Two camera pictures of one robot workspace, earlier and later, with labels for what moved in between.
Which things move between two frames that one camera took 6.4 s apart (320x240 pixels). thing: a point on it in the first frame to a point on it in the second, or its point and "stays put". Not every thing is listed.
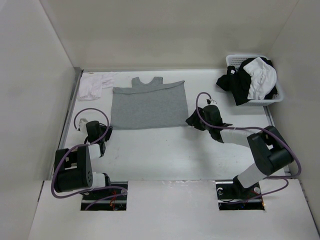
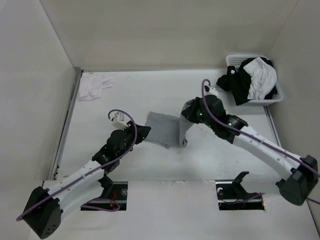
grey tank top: (153, 104) to (168, 131)
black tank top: (239, 81) stays put
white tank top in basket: (263, 79) stays put
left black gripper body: (106, 137) to (130, 139)
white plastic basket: (235, 60) stays put
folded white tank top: (92, 83) stays put
